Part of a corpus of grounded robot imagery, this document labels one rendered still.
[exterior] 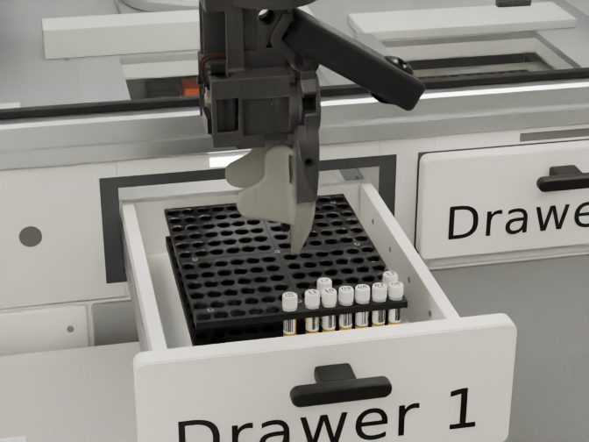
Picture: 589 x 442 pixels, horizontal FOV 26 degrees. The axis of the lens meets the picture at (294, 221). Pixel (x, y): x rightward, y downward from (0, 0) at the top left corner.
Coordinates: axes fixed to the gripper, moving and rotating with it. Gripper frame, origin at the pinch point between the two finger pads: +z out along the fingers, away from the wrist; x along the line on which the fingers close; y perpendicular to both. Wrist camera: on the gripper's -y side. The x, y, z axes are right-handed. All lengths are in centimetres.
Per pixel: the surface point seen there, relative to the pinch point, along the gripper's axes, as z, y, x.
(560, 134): 4.0, -31.9, -23.1
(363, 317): 8.8, -5.3, 0.5
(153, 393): 7.1, 13.1, 10.8
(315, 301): 6.8, -1.3, 0.5
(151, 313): 8.0, 11.9, -2.4
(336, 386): 6.2, 0.3, 14.0
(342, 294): 6.5, -3.5, 0.3
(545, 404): 37, -33, -23
